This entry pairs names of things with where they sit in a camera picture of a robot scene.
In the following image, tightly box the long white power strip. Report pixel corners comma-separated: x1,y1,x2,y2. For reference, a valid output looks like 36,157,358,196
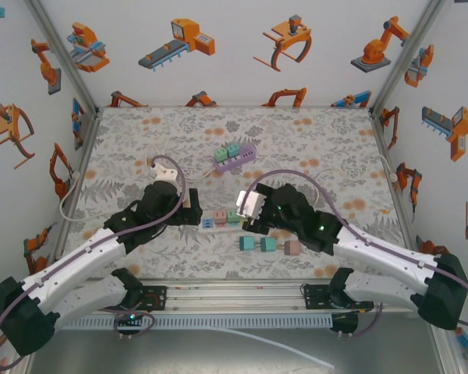
200,209,258,235

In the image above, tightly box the short purple power strip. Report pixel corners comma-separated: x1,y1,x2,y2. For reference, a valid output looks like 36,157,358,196
212,143,257,175

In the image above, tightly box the floral table mat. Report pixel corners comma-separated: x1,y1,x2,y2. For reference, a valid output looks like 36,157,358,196
56,105,420,280

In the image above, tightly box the circuit board with green light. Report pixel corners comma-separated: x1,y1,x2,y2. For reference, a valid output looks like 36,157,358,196
114,311,146,340

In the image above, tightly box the black connector box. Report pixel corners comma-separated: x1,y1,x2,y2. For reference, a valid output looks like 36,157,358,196
329,313,360,338

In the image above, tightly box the translucent white tube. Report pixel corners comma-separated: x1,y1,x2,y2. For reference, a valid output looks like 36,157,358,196
210,326,336,371

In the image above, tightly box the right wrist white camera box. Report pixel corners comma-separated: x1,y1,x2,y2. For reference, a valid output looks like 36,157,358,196
236,189,268,219

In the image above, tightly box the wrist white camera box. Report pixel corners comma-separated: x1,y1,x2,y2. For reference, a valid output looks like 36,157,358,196
236,189,268,219
151,161,179,183

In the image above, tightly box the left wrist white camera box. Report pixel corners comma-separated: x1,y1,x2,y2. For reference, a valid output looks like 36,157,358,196
151,161,179,183

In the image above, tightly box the aluminium frame rail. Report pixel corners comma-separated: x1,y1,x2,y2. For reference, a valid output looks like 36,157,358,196
21,278,448,316

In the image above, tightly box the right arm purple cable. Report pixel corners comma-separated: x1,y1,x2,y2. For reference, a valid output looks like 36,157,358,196
241,170,468,339

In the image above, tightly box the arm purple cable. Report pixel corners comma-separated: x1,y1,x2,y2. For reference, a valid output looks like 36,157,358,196
0,154,187,370
241,170,468,339

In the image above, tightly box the white slotted cable duct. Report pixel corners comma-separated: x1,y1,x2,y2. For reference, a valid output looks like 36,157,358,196
37,314,334,330

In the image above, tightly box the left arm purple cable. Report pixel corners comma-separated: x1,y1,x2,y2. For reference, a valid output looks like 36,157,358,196
0,154,187,370

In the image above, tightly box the aluminium frame post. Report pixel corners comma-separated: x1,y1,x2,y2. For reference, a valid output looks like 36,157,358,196
368,0,448,118
25,0,101,118

